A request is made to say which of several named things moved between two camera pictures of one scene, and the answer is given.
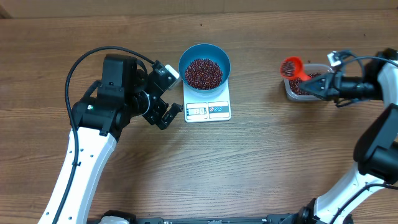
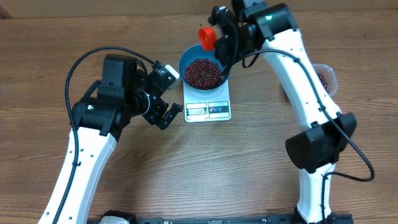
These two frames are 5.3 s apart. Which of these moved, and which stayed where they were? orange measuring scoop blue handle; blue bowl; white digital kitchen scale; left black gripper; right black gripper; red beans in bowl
Moved: orange measuring scoop blue handle; right black gripper
Stayed: white digital kitchen scale; left black gripper; red beans in bowl; blue bowl
